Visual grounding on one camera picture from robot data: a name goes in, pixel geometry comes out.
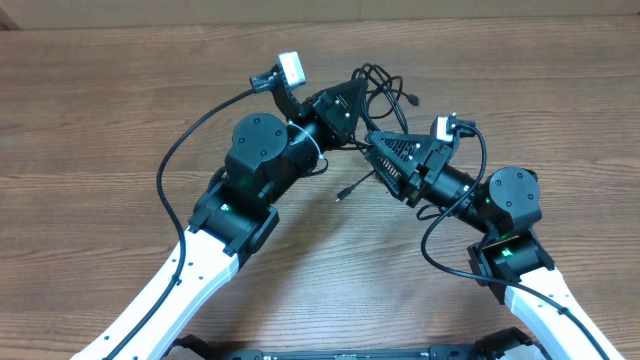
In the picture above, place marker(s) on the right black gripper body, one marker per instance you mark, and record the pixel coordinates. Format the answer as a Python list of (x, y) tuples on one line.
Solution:
[(430, 169)]

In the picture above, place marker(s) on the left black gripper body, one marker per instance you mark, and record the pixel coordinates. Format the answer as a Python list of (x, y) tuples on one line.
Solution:
[(328, 127)]

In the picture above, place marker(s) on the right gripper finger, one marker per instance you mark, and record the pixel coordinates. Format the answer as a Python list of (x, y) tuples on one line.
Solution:
[(399, 147), (386, 172)]

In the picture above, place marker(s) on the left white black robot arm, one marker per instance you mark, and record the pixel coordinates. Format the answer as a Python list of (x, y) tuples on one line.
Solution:
[(236, 213)]

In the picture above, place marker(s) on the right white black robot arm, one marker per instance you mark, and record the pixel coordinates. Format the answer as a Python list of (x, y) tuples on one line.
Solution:
[(509, 259)]

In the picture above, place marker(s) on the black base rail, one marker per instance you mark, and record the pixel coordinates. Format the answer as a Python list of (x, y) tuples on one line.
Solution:
[(507, 344)]

